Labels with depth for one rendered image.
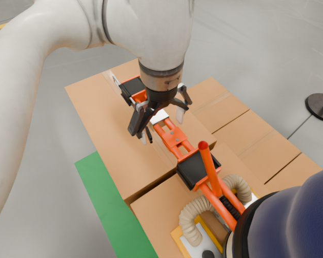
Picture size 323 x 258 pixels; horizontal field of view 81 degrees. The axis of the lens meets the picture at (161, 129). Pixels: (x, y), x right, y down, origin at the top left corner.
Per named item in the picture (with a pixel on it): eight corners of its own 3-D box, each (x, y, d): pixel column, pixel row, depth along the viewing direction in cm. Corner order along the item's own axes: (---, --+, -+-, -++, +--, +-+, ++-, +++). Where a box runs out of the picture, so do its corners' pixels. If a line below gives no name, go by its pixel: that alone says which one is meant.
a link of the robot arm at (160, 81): (194, 60, 36) (190, 83, 41) (167, 37, 40) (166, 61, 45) (154, 79, 33) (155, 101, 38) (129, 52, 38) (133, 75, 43)
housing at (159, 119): (169, 123, 63) (170, 115, 60) (152, 132, 61) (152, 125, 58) (158, 109, 67) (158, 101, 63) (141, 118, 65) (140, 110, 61)
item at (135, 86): (151, 98, 69) (150, 87, 65) (134, 106, 67) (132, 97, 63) (140, 84, 73) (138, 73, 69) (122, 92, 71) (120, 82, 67)
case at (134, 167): (199, 175, 105) (217, 140, 72) (137, 219, 93) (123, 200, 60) (144, 106, 133) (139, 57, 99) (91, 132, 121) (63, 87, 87)
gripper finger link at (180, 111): (176, 104, 56) (178, 103, 57) (175, 118, 62) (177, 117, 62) (182, 111, 55) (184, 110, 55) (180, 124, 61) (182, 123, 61)
